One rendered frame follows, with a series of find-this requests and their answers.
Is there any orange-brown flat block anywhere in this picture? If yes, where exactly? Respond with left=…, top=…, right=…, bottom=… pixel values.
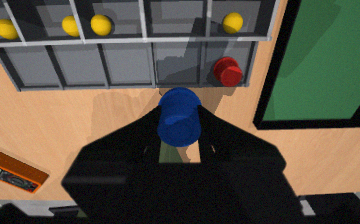
left=0, top=152, right=48, bottom=193

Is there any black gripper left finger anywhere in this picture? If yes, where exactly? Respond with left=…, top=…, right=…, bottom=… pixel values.
left=73, top=105, right=162, bottom=163

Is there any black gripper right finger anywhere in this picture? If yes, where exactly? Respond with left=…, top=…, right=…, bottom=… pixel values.
left=197, top=105, right=287, bottom=171

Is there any yellow ball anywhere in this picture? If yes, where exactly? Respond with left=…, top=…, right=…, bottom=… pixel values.
left=62, top=15, right=79, bottom=37
left=91, top=14, right=112, bottom=36
left=0, top=19, right=19, bottom=39
left=223, top=12, right=243, bottom=34

